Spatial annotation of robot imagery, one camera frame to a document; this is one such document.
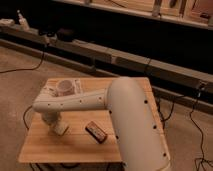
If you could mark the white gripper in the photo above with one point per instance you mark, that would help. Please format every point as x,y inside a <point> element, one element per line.
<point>52,119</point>

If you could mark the white tube bottle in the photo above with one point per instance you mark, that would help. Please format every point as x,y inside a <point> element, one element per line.
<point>78,87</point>

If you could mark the wooden table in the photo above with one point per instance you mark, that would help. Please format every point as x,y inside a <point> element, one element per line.
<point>76,145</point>

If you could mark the white spray bottle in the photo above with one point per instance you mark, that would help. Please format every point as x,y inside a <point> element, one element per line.
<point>23,22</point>

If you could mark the white cup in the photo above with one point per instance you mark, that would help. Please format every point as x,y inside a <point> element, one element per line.
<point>65,88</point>

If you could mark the black device on ledge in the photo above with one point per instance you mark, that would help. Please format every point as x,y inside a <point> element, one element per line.
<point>65,35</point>

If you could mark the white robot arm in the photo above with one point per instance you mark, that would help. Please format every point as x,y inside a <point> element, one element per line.
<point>138,137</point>

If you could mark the dark brown rectangular box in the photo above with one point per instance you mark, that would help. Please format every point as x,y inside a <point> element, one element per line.
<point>96,132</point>

